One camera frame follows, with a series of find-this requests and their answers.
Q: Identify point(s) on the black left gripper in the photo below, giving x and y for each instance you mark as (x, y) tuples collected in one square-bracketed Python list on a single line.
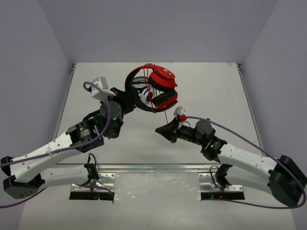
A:
[(129, 101)]

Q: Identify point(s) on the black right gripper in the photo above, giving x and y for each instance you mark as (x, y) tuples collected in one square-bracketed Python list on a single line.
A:
[(170, 131)]

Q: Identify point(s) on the red black headphones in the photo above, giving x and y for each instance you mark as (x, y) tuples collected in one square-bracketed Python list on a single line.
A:
[(163, 82)]

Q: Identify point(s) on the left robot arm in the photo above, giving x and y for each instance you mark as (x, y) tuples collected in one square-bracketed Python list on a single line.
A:
[(32, 173)]

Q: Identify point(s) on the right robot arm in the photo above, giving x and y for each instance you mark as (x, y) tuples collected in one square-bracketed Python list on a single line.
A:
[(280, 177)]

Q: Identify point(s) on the white black headphones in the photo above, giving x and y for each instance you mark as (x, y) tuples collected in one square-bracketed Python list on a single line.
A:
[(145, 90)]

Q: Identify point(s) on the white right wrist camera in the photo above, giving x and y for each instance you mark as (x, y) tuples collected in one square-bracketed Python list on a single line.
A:
[(179, 114)]

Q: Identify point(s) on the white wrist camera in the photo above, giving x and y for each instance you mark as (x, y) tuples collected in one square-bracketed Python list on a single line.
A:
[(101, 83), (179, 114)]

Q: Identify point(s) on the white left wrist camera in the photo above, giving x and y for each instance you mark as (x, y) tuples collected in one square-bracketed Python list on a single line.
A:
[(101, 83)]

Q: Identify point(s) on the right metal base bracket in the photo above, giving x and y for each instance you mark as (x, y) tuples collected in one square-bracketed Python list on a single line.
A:
[(207, 185)]

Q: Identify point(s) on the metal base bracket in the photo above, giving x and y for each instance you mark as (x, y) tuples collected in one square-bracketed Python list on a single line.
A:
[(207, 185), (106, 182)]

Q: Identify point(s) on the left metal base bracket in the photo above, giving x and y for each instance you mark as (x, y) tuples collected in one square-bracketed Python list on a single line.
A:
[(106, 182)]

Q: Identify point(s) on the aluminium table edge rail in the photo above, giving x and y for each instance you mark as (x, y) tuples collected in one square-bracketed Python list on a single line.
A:
[(156, 168)]

